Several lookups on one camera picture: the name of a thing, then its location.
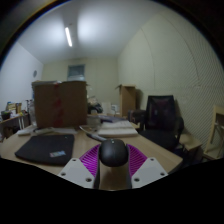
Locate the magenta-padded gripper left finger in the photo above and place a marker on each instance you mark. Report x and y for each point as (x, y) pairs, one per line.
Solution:
(77, 171)

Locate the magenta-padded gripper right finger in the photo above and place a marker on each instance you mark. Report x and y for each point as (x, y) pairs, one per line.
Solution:
(150, 170)

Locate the black computer mouse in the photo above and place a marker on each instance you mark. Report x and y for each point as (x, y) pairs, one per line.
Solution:
(113, 152)

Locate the black mouse pad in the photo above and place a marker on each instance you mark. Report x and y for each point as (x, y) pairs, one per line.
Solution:
(45, 148)

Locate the black marker pen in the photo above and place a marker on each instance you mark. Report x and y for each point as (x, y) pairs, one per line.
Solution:
(93, 135)

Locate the white paper sheet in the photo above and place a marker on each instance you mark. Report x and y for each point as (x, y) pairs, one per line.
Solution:
(66, 130)

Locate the clear plastic cup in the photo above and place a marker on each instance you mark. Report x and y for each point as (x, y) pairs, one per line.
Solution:
(94, 121)

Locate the open white book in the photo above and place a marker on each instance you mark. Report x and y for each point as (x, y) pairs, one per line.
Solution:
(117, 128)

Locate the black mesh office chair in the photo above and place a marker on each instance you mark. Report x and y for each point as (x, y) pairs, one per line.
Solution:
(160, 116)

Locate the white oblong case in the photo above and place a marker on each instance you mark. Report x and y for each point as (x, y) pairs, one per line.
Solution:
(24, 132)

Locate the large brown cardboard box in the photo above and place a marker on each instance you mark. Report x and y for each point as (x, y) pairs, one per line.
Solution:
(60, 103)

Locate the clear glass jar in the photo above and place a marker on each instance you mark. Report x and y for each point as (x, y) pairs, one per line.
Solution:
(32, 113)

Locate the small open cardboard box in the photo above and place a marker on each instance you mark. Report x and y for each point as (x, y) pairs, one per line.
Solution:
(127, 100)

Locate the light wooden chair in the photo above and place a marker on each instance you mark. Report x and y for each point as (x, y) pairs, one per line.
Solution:
(215, 133)

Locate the wooden shelf unit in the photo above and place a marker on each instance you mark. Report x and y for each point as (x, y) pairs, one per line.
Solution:
(13, 116)

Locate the white ceiling tube light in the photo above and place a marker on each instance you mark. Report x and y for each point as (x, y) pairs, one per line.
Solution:
(68, 36)

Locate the framed wall window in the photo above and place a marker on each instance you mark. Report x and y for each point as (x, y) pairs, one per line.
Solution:
(76, 72)

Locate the round wall clock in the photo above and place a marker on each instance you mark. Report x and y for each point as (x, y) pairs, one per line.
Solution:
(35, 73)

